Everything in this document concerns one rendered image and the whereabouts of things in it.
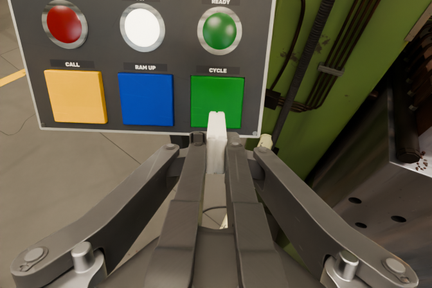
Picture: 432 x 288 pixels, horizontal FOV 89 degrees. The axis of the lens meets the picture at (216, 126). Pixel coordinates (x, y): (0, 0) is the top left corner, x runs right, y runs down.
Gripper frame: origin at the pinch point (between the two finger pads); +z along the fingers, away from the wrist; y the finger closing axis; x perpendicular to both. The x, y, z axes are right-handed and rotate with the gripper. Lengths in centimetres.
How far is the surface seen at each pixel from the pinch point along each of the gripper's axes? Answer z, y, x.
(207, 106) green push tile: 12.5, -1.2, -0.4
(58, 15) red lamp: 12.8, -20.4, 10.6
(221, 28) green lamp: 12.8, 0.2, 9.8
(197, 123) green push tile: 12.5, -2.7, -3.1
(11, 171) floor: 97, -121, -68
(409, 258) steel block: 22, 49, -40
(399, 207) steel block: 17.6, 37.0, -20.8
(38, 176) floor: 94, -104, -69
